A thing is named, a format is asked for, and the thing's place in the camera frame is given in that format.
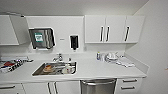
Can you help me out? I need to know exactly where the white cloth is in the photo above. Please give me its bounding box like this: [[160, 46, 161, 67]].
[[115, 56, 137, 69]]

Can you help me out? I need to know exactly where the steel paper towel dispenser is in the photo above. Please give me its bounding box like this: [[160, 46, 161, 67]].
[[27, 27, 56, 51]]

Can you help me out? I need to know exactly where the metal base cabinet handle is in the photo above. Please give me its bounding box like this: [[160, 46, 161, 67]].
[[53, 81, 60, 94], [46, 82, 53, 94]]

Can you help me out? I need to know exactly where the dish soap bottle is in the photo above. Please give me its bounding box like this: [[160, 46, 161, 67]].
[[95, 50, 102, 62]]

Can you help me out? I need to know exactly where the small wall label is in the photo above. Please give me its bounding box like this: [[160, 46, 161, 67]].
[[58, 37, 66, 42]]

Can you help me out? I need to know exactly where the plate with orange food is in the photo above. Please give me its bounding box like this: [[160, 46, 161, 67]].
[[42, 64, 57, 73]]

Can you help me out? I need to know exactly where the chrome faucet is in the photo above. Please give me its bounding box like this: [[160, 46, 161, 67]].
[[50, 52, 67, 64]]

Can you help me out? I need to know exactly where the metal drawer handle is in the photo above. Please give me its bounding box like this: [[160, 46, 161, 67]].
[[120, 86, 137, 91], [121, 78, 139, 83], [0, 85, 16, 90]]

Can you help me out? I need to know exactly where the black soap dispenser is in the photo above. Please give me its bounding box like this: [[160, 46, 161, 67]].
[[68, 34, 81, 53]]

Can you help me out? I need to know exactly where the white cup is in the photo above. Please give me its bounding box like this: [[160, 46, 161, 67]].
[[62, 64, 75, 75]]

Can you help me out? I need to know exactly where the steel dishwasher handle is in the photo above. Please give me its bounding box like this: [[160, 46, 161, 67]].
[[81, 81, 116, 87]]

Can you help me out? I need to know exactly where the stainless steel dishwasher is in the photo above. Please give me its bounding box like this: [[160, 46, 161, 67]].
[[79, 78, 118, 94]]

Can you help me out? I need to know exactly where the white two-door base cabinet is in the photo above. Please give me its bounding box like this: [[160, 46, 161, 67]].
[[21, 80, 81, 94]]

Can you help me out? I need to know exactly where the stainless steel sink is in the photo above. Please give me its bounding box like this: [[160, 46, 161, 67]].
[[31, 61, 79, 77]]

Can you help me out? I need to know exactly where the dark wall cabinet handle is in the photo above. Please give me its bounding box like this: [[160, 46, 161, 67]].
[[105, 26, 111, 43], [99, 26, 104, 43], [123, 26, 131, 43]]

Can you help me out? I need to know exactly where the white drawer unit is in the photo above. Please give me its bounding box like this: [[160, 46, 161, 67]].
[[0, 82, 26, 94], [116, 76, 144, 94]]

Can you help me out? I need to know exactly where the small sink soap pump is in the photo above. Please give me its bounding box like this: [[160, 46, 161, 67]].
[[67, 57, 72, 64]]

